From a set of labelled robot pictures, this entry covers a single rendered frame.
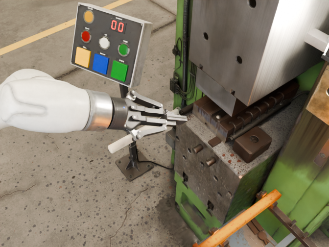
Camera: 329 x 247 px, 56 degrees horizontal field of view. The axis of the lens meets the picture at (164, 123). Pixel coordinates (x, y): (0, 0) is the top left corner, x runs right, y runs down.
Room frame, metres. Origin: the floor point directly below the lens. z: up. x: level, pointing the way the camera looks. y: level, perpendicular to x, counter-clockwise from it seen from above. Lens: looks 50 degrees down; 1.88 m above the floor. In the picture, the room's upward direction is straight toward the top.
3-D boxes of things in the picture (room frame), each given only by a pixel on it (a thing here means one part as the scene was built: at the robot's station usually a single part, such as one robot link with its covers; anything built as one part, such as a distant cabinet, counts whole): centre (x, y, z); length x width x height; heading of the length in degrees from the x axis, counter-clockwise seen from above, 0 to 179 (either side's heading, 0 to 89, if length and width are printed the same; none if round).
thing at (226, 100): (0.92, -0.35, 1.12); 0.42 x 0.20 x 0.10; 126
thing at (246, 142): (0.68, -0.33, 0.95); 0.12 x 0.08 x 0.06; 126
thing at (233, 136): (0.80, -0.39, 0.95); 0.34 x 0.03 x 0.03; 126
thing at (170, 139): (1.15, -0.06, 0.36); 0.09 x 0.07 x 0.12; 36
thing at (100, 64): (1.08, 0.28, 1.01); 0.07 x 0.05 x 0.07; 61
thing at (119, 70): (1.04, 0.19, 1.01); 0.07 x 0.05 x 0.07; 61
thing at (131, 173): (1.20, 0.22, 0.05); 0.22 x 0.22 x 0.09; 36
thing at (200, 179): (0.88, -0.39, 0.69); 0.56 x 0.38 x 0.45; 126
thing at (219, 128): (0.92, -0.35, 0.96); 0.42 x 0.20 x 0.09; 126
